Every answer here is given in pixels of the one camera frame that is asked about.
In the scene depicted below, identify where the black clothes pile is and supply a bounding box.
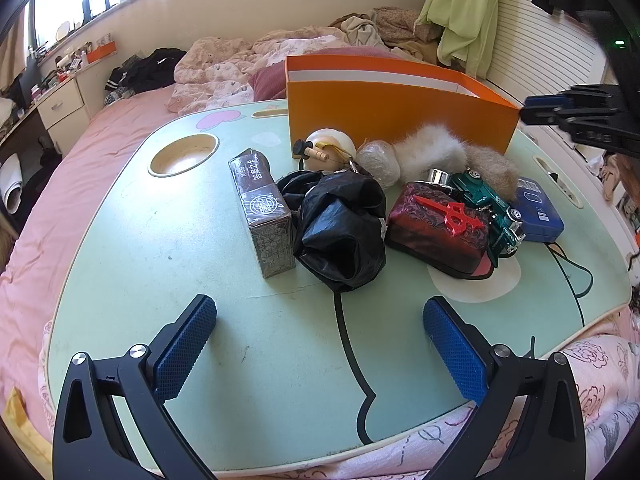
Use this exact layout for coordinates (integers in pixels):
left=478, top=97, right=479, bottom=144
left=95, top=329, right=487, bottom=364
left=104, top=48, right=188, bottom=96

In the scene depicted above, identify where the black plastic bag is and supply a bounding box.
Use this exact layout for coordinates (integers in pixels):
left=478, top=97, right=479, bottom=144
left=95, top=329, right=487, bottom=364
left=276, top=171, right=388, bottom=293

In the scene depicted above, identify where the grey patterned box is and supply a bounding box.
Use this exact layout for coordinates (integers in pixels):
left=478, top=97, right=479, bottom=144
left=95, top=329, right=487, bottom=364
left=228, top=149, right=295, bottom=279

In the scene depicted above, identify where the maroon pillow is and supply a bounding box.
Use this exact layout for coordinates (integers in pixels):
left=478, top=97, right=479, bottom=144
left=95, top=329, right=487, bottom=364
left=248, top=45, right=401, bottom=102

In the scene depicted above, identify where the light green desktop table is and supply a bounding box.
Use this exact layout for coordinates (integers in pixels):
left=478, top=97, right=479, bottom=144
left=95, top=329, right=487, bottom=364
left=45, top=100, right=633, bottom=473

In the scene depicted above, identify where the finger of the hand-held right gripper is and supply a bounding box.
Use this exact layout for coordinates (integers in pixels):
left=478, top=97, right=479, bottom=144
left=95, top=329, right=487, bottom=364
left=519, top=105, right=640, bottom=148
left=525, top=85, right=623, bottom=110

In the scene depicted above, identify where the beige clothes pile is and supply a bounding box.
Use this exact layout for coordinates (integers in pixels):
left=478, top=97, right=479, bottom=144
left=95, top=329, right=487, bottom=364
left=327, top=7, right=443, bottom=58

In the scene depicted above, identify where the light green hanging cloth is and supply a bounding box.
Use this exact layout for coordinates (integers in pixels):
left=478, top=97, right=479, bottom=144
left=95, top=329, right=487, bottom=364
left=415, top=0, right=501, bottom=78

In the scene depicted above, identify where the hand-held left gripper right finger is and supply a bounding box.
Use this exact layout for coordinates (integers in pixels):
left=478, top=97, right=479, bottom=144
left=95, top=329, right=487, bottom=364
left=422, top=296, right=587, bottom=480

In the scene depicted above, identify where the blue tin case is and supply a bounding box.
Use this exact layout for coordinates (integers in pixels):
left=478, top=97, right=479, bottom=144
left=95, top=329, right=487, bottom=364
left=510, top=176, right=566, bottom=243

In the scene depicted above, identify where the white fur pompom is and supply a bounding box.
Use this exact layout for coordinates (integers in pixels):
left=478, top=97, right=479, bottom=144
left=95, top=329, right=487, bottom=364
left=392, top=124, right=471, bottom=186

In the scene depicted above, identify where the white slatted panel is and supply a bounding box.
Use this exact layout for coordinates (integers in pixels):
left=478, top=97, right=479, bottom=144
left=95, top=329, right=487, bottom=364
left=482, top=0, right=616, bottom=111

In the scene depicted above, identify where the orange cardboard box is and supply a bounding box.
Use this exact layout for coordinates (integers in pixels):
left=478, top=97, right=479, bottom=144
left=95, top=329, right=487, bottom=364
left=285, top=55, right=522, bottom=157

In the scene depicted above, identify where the clear plastic wrapped ball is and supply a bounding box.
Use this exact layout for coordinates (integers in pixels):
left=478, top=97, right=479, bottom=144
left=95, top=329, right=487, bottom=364
left=356, top=140, right=402, bottom=188

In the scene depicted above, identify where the white drawer cabinet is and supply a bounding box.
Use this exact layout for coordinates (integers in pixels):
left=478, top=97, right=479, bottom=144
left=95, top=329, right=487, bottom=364
left=37, top=77, right=93, bottom=131

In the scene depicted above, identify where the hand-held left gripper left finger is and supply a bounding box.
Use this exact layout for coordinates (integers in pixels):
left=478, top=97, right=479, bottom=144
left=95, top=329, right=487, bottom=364
left=52, top=294, right=218, bottom=480

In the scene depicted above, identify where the brown fur pompom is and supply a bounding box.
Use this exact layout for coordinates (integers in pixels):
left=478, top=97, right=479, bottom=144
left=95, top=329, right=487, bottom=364
left=465, top=144, right=521, bottom=203

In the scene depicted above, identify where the pink floral blanket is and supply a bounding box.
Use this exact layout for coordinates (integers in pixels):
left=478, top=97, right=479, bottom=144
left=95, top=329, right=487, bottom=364
left=165, top=27, right=351, bottom=113

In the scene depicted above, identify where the green toy car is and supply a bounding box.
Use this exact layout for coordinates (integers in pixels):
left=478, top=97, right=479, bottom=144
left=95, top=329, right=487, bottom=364
left=447, top=169, right=527, bottom=268

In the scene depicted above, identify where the red patterned perfume bottle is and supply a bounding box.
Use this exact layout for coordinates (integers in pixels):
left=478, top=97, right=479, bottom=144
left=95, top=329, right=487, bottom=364
left=384, top=167, right=496, bottom=278

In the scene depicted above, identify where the white rose print quilt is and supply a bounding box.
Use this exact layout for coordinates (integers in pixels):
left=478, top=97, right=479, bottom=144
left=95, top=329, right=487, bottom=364
left=215, top=305, right=640, bottom=480

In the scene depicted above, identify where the pink bed sheet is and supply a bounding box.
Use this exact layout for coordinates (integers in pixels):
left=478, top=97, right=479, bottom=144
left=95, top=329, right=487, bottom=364
left=0, top=85, right=176, bottom=426

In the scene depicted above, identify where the white doll head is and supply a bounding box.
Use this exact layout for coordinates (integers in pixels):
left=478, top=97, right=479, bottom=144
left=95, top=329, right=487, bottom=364
left=292, top=128, right=358, bottom=173

